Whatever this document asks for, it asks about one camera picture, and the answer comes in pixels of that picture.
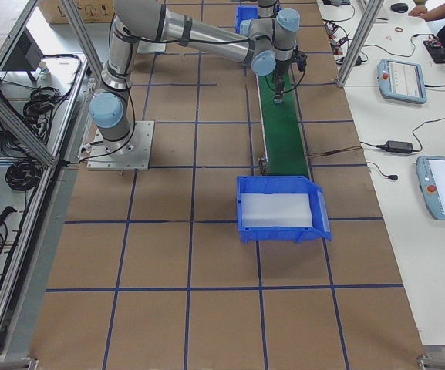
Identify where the blue plastic bin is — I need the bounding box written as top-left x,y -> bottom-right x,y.
234,5 -> 258,33
236,176 -> 332,243

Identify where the white foam pad right bin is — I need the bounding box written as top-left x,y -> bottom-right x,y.
240,193 -> 312,227

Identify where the green conveyor belt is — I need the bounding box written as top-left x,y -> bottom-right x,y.
258,74 -> 309,177

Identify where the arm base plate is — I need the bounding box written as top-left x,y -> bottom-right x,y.
86,121 -> 154,170

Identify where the far teach pendant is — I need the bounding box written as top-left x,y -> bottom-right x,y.
377,59 -> 427,104

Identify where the aluminium frame post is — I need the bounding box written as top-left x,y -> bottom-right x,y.
336,0 -> 383,87

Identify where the right blue plastic bin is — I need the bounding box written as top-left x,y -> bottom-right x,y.
236,176 -> 332,243

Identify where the left blue plastic bin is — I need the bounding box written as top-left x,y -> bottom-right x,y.
234,5 -> 258,33

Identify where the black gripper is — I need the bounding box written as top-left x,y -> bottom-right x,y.
272,59 -> 292,103

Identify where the black power adapter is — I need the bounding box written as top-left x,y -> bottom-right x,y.
383,140 -> 414,154

